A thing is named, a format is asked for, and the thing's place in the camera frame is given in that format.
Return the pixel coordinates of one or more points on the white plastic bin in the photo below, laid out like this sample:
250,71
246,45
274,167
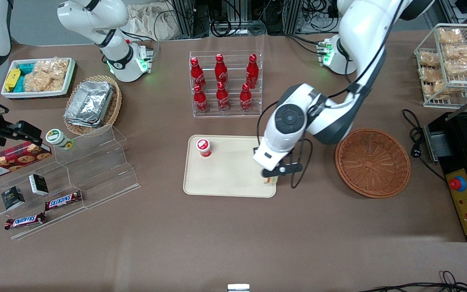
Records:
39,94

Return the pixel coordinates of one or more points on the brown wicker basket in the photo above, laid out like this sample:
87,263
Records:
373,162

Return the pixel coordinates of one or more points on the clear acrylic bottle rack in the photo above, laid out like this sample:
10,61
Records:
233,59

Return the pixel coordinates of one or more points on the black box gold print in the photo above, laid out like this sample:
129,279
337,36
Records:
12,198

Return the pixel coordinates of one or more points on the red cola bottle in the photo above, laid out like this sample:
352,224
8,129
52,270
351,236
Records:
252,71
221,69
245,98
200,99
196,73
222,97

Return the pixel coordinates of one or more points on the Snickers chocolate bar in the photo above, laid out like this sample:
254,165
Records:
24,221
63,200

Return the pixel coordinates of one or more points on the aluminium frame post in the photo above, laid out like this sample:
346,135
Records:
293,16
183,18

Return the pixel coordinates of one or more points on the red tartan cookie box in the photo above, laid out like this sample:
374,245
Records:
14,158

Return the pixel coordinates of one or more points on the white device edge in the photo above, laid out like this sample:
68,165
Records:
238,288

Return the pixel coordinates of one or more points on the small sandwich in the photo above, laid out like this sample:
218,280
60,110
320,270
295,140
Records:
270,181

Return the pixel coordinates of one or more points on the clear acrylic stepped stand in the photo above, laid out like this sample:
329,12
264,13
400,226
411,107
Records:
95,170

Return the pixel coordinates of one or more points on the cream cloth bag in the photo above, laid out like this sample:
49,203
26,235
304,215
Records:
152,24

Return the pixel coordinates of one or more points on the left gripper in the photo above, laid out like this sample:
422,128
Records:
255,149

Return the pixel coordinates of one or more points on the red lidded cup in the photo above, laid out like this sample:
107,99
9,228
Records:
204,147

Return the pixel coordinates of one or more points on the silver foil pack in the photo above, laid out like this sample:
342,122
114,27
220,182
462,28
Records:
89,99
80,122

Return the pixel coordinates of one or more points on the yellow snack packet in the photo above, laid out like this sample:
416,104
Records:
12,79

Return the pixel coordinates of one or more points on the black fryer machine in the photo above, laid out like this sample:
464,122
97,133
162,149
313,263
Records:
456,138

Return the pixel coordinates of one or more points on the light wicker basket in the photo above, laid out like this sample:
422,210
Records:
114,109

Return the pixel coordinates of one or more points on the teal snack packet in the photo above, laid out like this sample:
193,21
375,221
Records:
26,67
19,85

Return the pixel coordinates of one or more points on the cream plastic tray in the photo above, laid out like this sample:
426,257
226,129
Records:
229,174

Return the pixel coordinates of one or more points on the black box white label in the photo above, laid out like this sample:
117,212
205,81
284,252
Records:
39,184

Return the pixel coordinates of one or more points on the clear bag fried snack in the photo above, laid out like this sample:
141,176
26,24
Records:
53,65
440,89
458,52
450,36
430,74
460,66
39,82
429,59

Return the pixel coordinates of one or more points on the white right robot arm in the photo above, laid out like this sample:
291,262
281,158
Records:
116,61

